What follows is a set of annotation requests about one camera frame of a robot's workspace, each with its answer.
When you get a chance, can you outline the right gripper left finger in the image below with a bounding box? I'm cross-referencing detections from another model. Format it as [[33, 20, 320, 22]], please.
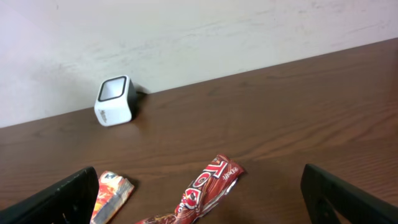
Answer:
[[1, 167, 99, 224]]

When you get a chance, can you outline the red chocolate bar wrapper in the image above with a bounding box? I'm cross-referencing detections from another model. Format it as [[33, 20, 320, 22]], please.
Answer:
[[138, 154, 244, 224]]

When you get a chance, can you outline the white barcode scanner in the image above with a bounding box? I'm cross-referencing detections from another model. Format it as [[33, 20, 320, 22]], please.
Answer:
[[94, 75, 137, 127]]

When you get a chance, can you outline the orange snack sachet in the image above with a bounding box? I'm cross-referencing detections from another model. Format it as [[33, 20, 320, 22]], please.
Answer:
[[90, 171, 134, 224]]

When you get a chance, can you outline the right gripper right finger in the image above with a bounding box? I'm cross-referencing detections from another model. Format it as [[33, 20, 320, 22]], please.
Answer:
[[300, 164, 397, 224]]

